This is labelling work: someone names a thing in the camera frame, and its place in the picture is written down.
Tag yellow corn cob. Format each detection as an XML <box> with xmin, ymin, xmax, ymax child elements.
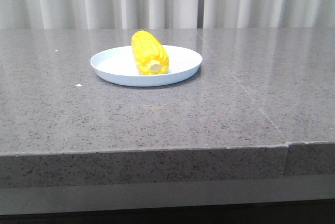
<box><xmin>131</xmin><ymin>30</ymin><xmax>169</xmax><ymax>75</ymax></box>

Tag light blue round plate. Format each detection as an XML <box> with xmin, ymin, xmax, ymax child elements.
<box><xmin>90</xmin><ymin>45</ymin><xmax>203</xmax><ymax>87</ymax></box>

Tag white pleated curtain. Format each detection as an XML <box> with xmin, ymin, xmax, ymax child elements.
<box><xmin>1</xmin><ymin>0</ymin><xmax>334</xmax><ymax>29</ymax></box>

